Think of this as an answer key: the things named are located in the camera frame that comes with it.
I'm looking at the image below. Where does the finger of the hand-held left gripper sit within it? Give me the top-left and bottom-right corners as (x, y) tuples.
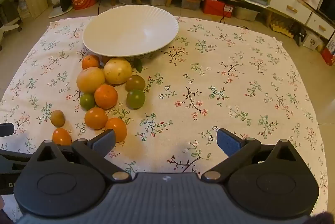
(0, 123), (15, 137)
(0, 149), (37, 173)

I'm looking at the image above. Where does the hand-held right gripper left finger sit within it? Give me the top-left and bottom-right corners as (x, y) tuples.
(34, 129), (132, 183)

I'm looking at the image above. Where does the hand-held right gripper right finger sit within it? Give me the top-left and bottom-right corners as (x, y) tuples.
(201, 128), (300, 183)

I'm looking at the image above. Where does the orange tangerine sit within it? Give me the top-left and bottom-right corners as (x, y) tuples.
(84, 107), (108, 130)
(105, 117), (128, 143)
(82, 54), (101, 70)
(94, 84), (118, 110)
(52, 128), (72, 146)

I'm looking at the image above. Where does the small green tangerine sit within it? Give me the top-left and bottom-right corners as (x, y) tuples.
(80, 93), (96, 111)

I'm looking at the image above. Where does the large green tangerine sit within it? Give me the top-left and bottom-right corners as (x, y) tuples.
(127, 89), (146, 109)

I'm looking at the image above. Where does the pinkish yellow grapefruit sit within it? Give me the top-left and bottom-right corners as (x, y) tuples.
(76, 67), (106, 94)

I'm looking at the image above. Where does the brownish green tangerine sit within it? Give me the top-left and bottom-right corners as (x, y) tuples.
(125, 75), (146, 92)

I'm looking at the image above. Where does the pale yellow spotted grapefruit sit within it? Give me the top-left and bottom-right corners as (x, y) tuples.
(103, 58), (133, 85)

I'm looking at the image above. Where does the white ribbed plate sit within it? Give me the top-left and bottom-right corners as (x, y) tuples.
(82, 5), (179, 58)

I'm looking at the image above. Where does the floral tablecloth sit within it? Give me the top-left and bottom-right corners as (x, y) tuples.
(0, 16), (329, 222)

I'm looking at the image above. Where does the green leaf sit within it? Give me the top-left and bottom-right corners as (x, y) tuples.
(133, 57), (143, 73)

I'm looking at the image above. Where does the white grey office chair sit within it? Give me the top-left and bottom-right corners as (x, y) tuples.
(0, 0), (23, 50)

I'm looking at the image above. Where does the yellow egg carton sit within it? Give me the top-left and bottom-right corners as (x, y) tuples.
(271, 22), (295, 38)

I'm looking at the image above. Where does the white oval base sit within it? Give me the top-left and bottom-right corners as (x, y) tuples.
(48, 5), (74, 19)

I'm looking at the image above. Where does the small black device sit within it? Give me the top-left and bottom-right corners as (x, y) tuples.
(289, 22), (307, 46)

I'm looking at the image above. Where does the white printed box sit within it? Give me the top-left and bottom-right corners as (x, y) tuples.
(302, 31), (323, 51)

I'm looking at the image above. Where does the small red box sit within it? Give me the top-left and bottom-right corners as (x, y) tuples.
(321, 47), (335, 66)

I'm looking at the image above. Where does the red cardboard box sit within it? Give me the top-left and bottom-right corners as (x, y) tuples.
(204, 0), (234, 18)

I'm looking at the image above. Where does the clear box with dark lid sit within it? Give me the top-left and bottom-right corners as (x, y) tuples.
(180, 0), (206, 10)

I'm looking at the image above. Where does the white sideboard drawer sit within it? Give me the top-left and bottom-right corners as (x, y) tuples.
(269, 0), (313, 24)
(306, 12), (335, 40)

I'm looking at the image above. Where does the white microwave oven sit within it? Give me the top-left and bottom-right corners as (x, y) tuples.
(317, 0), (335, 23)

